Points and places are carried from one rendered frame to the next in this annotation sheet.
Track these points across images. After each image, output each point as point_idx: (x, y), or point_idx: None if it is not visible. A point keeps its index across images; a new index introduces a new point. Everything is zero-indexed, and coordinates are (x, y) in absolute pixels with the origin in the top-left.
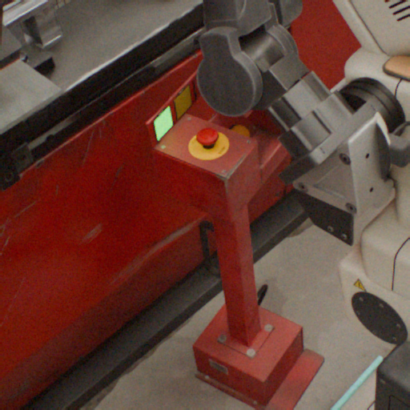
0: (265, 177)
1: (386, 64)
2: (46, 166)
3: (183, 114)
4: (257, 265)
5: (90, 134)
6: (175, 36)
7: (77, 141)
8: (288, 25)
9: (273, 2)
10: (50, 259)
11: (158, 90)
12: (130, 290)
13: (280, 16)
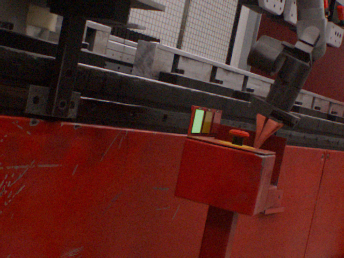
0: (266, 204)
1: None
2: (80, 134)
3: (203, 135)
4: None
5: (115, 134)
6: (185, 103)
7: (106, 131)
8: (312, 63)
9: (318, 24)
10: (36, 251)
11: (163, 141)
12: None
13: (323, 34)
